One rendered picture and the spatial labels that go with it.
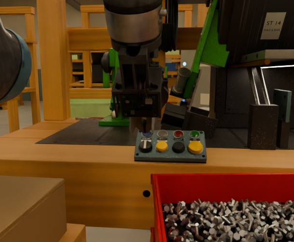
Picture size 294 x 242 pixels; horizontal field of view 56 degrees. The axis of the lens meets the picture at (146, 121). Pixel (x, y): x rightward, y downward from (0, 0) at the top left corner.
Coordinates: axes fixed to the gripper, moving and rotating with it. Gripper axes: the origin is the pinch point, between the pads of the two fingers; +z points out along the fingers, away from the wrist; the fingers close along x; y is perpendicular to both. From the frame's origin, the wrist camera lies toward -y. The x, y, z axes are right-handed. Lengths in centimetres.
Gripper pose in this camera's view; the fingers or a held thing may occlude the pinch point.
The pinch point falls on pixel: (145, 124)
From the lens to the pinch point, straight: 54.2
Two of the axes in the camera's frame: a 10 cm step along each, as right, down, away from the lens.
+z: 0.5, 7.1, 7.0
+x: 10.0, 0.2, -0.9
